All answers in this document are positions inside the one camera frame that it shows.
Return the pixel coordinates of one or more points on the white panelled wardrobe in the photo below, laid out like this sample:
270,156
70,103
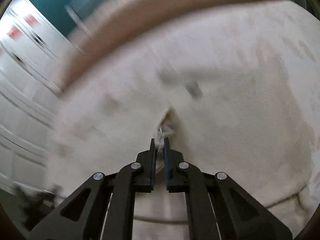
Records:
30,50

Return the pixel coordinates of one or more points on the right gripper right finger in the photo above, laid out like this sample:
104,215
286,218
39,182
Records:
217,206

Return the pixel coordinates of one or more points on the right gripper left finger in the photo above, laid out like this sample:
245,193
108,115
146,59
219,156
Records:
103,206

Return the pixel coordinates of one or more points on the cream knit sweater black hearts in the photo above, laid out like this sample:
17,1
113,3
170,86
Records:
236,89

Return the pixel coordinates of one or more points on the pink folded duvet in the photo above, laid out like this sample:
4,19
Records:
116,22

